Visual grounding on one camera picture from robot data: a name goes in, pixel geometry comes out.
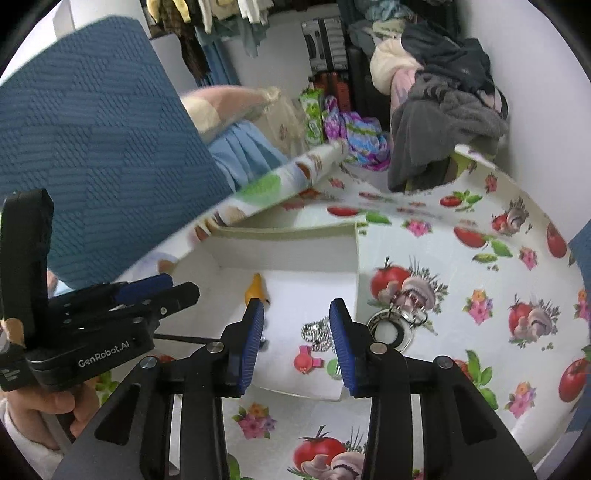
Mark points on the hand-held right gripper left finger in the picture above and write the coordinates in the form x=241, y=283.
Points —
x=249, y=350

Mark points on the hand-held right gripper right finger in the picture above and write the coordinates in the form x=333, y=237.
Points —
x=344, y=350

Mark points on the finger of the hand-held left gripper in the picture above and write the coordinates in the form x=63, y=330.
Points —
x=180, y=295
x=143, y=286

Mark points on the pink hair clip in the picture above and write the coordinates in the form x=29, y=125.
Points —
x=304, y=360

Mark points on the orange small toy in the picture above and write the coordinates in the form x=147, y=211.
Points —
x=255, y=288

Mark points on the white cardboard box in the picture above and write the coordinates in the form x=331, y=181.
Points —
x=295, y=286

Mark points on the person's left forearm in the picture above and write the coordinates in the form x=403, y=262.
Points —
x=25, y=457

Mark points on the person's left hand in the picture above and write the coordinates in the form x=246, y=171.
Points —
x=51, y=408

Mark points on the tomato mushroom printed tablecloth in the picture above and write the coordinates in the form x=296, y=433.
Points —
x=461, y=286

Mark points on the large blue knit chair back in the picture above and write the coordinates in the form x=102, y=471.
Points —
x=92, y=138

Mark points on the light blue pleated cloth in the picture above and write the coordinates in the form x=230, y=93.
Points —
x=244, y=152

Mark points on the cream pink pillow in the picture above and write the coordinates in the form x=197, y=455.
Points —
x=221, y=106

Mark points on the beige floral cloth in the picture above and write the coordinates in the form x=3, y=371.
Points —
x=288, y=124

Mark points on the purple floral cloth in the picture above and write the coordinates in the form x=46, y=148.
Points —
x=360, y=134

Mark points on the green printed bag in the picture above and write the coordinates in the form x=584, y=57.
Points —
x=313, y=115

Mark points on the grey fleece garment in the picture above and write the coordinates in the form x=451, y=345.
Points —
x=438, y=124

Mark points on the red and black box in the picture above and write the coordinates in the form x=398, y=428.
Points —
x=330, y=85

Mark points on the dark hard suitcase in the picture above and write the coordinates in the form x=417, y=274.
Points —
x=364, y=92

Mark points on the hanging clothes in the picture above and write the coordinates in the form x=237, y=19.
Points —
x=207, y=27

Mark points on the cream and pink garment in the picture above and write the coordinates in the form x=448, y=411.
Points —
x=385, y=64

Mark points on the black garment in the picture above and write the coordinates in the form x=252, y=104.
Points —
x=443, y=55

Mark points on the pile of mixed clothes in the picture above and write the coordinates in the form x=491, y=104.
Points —
x=388, y=21

